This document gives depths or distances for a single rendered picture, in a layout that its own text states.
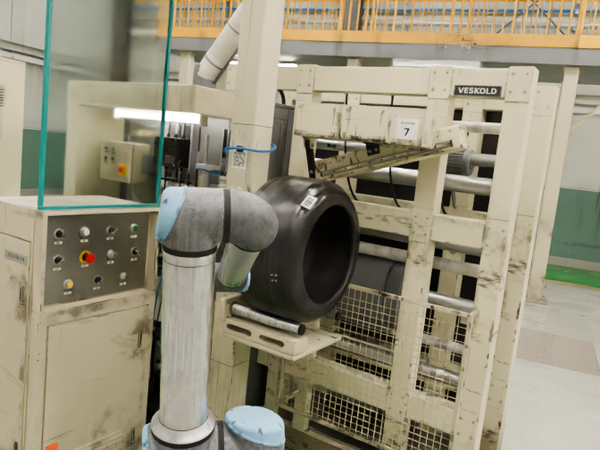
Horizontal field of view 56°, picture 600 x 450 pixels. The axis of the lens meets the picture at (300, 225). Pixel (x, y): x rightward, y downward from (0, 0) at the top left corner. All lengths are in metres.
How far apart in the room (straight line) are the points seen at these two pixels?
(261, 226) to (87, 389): 1.47
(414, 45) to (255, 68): 5.60
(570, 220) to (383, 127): 9.13
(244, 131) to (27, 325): 1.11
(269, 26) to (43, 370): 1.58
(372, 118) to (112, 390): 1.56
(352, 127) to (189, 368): 1.40
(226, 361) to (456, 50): 5.93
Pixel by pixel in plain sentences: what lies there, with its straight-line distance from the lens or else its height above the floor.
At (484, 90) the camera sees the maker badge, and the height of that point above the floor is 1.90.
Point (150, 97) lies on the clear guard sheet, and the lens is 2.45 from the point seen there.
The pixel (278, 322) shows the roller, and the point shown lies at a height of 0.91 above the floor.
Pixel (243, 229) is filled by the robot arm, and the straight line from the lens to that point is 1.16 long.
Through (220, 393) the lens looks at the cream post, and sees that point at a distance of 2.61.
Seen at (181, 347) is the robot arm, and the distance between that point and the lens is 1.27.
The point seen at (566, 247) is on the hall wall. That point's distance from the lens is 11.34.
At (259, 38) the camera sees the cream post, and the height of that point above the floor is 2.00.
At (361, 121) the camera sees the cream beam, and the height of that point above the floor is 1.72.
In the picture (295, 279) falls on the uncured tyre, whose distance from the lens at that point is 2.06.
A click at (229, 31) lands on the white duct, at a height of 2.10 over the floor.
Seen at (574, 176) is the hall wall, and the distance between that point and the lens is 11.34.
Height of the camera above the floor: 1.58
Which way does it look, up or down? 8 degrees down
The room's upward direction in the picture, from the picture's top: 6 degrees clockwise
